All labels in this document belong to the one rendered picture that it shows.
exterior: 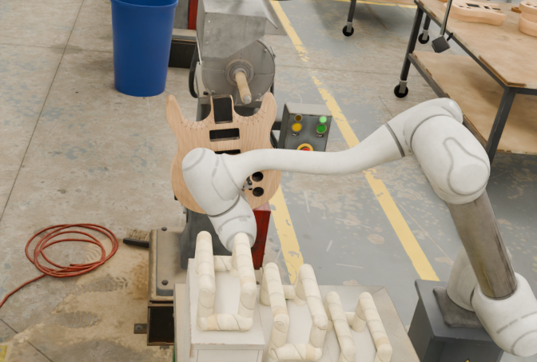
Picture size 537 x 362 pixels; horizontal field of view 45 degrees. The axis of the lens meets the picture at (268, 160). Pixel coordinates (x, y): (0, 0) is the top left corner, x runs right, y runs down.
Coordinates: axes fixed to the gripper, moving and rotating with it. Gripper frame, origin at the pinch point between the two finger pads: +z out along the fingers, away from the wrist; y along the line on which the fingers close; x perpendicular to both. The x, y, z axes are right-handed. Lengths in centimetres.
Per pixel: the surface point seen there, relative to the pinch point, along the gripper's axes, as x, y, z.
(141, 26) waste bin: -41, -37, 286
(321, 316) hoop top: 5, 13, -77
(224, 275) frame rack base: 6, -5, -60
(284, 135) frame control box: -5.9, 23.5, 27.9
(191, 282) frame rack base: 7, -13, -63
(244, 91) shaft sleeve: 20.4, 7.8, 8.8
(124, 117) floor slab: -96, -55, 251
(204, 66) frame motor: 21.7, -2.9, 29.4
